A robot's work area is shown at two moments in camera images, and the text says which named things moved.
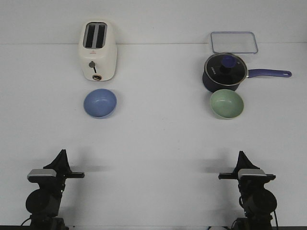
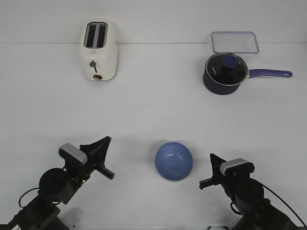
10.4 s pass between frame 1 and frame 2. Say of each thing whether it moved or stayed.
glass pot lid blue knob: stayed
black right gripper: moved
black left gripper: moved
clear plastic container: stayed
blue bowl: moved
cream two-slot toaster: stayed
